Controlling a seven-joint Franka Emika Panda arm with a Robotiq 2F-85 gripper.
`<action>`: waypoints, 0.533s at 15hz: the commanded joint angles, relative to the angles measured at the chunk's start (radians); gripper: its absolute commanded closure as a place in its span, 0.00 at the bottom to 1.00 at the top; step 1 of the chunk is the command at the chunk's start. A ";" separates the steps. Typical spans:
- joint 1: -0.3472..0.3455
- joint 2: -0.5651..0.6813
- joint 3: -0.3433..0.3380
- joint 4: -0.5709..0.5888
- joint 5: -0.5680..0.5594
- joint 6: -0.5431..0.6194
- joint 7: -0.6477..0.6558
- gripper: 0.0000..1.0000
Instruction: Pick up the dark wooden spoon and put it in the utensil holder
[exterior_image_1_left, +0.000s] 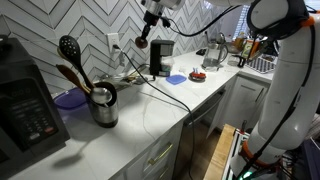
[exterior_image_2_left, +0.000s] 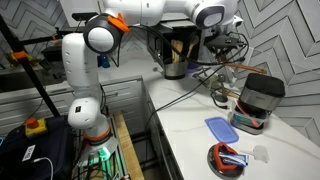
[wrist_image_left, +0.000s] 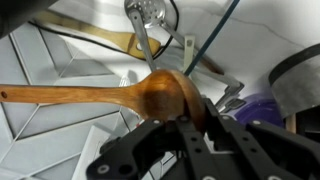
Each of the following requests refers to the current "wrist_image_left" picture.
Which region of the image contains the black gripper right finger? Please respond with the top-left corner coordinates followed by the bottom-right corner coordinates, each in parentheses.
top-left (203, 98), bottom-right (320, 180)

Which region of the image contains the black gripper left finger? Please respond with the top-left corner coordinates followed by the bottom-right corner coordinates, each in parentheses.
top-left (86, 114), bottom-right (218, 180)

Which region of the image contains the dark wooden spoon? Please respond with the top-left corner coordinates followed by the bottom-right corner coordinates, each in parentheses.
top-left (0, 68), bottom-right (208, 134)

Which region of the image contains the steel utensil holder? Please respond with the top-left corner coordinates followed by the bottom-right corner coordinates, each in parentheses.
top-left (268, 43), bottom-right (320, 119)

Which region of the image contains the purple bowl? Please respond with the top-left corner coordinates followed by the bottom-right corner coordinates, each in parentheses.
top-left (233, 94), bottom-right (288, 129)

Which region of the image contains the light wooden spatula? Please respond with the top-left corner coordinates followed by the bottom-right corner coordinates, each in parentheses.
top-left (33, 9), bottom-right (162, 61)

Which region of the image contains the steel utensil with flat handle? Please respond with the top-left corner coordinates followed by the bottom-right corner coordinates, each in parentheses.
top-left (128, 9), bottom-right (158, 73)

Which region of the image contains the white spatula handle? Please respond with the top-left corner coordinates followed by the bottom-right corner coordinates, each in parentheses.
top-left (182, 34), bottom-right (196, 74)

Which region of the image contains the thin blue cable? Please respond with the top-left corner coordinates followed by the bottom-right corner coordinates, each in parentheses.
top-left (183, 0), bottom-right (242, 77)

